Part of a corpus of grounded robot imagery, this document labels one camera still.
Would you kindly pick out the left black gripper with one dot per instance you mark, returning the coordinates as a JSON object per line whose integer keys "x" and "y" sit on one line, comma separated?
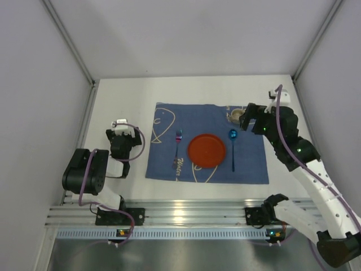
{"x": 119, "y": 147}

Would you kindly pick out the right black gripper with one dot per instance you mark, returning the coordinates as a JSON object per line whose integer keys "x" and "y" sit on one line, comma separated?
{"x": 251, "y": 116}

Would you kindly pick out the small speckled ceramic cup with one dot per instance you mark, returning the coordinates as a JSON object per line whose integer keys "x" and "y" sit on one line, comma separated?
{"x": 235, "y": 115}

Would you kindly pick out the blue metal spoon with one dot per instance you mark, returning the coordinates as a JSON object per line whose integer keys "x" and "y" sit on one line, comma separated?
{"x": 233, "y": 136}

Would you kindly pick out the blue cloth placemat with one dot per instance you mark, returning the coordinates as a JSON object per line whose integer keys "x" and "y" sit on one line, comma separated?
{"x": 193, "y": 120}

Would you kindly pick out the iridescent metal fork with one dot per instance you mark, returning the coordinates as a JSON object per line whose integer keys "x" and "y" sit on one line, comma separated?
{"x": 178, "y": 138}

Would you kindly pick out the red plate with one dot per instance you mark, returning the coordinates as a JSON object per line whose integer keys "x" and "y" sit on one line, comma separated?
{"x": 206, "y": 151}

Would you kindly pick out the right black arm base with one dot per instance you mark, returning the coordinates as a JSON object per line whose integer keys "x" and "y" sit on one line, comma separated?
{"x": 259, "y": 217}

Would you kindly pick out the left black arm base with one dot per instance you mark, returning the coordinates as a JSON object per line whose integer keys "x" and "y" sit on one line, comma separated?
{"x": 110, "y": 218}

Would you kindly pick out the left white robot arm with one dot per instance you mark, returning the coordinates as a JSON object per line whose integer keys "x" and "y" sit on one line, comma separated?
{"x": 87, "y": 171}

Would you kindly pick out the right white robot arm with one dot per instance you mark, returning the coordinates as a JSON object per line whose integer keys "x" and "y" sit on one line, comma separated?
{"x": 337, "y": 234}

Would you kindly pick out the aluminium mounting rail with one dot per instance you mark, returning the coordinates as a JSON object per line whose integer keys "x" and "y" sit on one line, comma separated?
{"x": 183, "y": 213}

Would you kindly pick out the perforated cable duct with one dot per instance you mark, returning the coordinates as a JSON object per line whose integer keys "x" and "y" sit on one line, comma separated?
{"x": 172, "y": 233}

